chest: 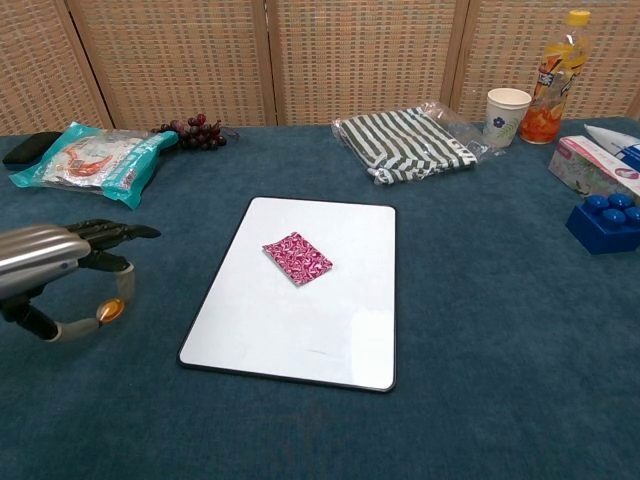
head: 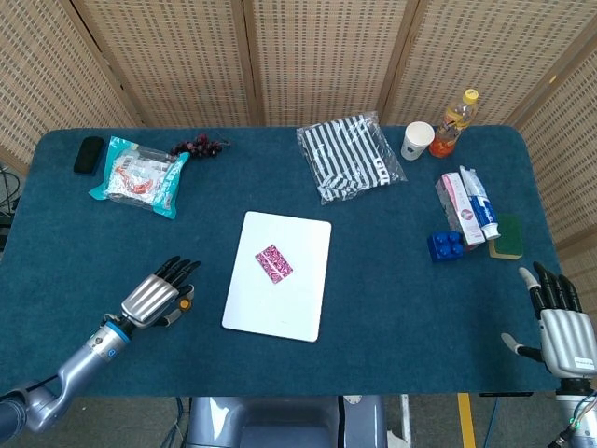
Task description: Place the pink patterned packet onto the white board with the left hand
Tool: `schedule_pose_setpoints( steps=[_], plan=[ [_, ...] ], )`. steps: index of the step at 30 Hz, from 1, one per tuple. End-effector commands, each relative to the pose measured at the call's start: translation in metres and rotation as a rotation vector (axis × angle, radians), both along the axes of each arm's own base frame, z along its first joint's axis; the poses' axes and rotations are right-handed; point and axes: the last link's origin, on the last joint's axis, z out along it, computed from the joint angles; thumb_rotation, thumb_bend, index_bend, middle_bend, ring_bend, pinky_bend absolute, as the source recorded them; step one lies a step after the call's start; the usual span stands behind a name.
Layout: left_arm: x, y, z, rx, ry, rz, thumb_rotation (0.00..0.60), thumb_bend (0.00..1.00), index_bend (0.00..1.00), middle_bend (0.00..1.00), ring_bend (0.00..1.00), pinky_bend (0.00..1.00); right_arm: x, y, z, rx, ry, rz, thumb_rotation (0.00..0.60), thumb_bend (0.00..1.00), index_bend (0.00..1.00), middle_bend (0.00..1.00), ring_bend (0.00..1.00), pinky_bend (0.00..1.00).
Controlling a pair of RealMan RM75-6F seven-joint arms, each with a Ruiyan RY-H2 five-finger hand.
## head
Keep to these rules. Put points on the orange drink bottle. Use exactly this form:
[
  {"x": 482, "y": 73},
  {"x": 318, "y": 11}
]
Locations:
[{"x": 452, "y": 126}]

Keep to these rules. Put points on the blue white toothpaste tube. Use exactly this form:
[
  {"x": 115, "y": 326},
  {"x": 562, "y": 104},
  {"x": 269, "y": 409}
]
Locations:
[{"x": 478, "y": 203}]

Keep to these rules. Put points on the blue building block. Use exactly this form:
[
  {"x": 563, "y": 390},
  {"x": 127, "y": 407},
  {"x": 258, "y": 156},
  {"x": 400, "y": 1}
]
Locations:
[{"x": 446, "y": 246}]

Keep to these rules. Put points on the teal snack package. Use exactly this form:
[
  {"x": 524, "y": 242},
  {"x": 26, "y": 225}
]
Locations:
[{"x": 138, "y": 176}]

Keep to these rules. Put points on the pink patterned card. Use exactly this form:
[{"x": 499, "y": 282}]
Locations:
[{"x": 274, "y": 263}]

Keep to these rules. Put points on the dark purple grape bunch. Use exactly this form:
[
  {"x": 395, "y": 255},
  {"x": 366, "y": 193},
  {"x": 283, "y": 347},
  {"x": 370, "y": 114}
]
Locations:
[{"x": 198, "y": 146}]

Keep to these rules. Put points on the white rectangular board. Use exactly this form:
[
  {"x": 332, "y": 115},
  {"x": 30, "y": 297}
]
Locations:
[{"x": 278, "y": 275}]

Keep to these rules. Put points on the green yellow sponge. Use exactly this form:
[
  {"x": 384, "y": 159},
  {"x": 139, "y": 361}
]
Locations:
[{"x": 507, "y": 236}]

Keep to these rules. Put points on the black eraser block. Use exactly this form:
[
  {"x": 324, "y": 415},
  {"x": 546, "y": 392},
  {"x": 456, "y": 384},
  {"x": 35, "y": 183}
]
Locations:
[{"x": 89, "y": 155}]

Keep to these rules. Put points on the pink toothpaste box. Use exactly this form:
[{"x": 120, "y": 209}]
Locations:
[{"x": 459, "y": 207}]

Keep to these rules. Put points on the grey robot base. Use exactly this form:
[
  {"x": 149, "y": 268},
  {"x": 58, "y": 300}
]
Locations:
[{"x": 284, "y": 422}]

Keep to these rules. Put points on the white paper cup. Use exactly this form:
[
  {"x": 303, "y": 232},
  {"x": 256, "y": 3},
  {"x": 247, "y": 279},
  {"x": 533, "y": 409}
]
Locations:
[{"x": 416, "y": 141}]

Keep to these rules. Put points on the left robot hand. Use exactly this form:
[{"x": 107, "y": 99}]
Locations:
[{"x": 151, "y": 296}]

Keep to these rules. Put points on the blue felt table mat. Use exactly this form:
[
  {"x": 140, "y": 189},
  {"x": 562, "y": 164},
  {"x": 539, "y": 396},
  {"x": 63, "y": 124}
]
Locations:
[{"x": 280, "y": 261}]

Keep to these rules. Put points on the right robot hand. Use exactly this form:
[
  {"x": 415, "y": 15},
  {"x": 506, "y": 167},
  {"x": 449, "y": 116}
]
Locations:
[{"x": 562, "y": 336}]

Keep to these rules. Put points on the striped cloth in plastic bag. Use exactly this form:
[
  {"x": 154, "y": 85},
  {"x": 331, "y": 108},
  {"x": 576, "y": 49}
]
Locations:
[{"x": 349, "y": 156}]

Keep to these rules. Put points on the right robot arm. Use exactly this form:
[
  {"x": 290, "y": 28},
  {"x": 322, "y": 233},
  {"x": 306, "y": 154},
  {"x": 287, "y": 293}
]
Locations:
[{"x": 576, "y": 413}]

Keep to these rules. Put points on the woven folding screen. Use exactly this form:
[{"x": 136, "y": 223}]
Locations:
[{"x": 298, "y": 60}]

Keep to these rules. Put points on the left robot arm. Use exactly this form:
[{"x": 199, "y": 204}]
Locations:
[{"x": 70, "y": 368}]

